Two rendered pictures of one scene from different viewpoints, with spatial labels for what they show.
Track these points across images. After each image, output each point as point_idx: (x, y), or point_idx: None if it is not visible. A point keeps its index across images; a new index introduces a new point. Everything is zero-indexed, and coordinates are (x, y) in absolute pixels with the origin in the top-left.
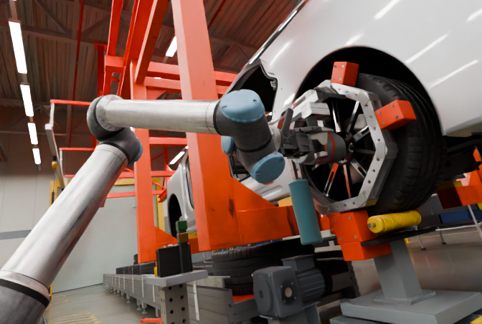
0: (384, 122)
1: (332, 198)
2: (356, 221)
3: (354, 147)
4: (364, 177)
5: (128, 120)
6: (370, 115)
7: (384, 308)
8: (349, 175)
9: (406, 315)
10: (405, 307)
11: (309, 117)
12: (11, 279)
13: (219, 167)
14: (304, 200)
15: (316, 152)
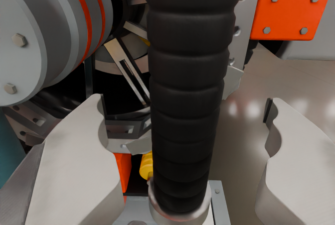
0: (269, 31)
1: (47, 95)
2: (123, 169)
3: (123, 16)
4: (129, 80)
5: None
6: None
7: (124, 220)
8: (93, 64)
9: (150, 224)
10: (143, 208)
11: None
12: None
13: None
14: (2, 170)
15: (181, 211)
